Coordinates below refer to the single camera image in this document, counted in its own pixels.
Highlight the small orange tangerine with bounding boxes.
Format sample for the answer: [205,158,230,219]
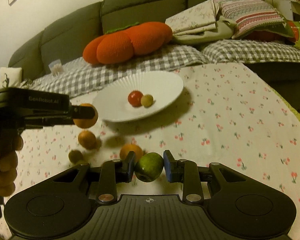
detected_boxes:
[119,143,144,163]

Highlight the green elongated fruit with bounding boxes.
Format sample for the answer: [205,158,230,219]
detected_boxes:
[134,152,164,183]

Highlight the dark green round fruit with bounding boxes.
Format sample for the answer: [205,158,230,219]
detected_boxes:
[68,150,84,164]

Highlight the red tomato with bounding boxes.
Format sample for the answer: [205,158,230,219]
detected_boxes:
[127,90,143,107]

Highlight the small yellow-green fruit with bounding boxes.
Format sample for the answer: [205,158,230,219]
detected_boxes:
[140,94,154,108]

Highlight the left hand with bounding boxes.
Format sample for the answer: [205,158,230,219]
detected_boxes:
[0,130,24,197]

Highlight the white embroidered pillow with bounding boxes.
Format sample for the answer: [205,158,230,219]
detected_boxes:
[0,67,23,89]

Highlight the white ribbed plate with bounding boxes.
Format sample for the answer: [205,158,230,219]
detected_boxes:
[93,71,184,122]

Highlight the grey checked blanket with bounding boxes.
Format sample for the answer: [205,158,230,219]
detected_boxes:
[28,40,300,98]

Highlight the clear cotton swab box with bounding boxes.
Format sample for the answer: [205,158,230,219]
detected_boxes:
[49,59,64,76]

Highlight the cherry print tablecloth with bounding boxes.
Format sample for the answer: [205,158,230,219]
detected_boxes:
[15,63,300,239]

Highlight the orange pumpkin cushion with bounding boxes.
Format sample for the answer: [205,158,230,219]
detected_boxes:
[83,22,173,64]

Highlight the dark green sofa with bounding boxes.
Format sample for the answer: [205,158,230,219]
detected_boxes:
[8,0,300,112]

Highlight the folded floral beige sheets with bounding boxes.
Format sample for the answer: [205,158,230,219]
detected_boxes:
[165,0,237,46]

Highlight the striped pink knit blanket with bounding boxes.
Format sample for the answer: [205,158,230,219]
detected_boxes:
[213,0,294,39]

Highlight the green red book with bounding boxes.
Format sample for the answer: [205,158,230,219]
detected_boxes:
[286,21,300,50]

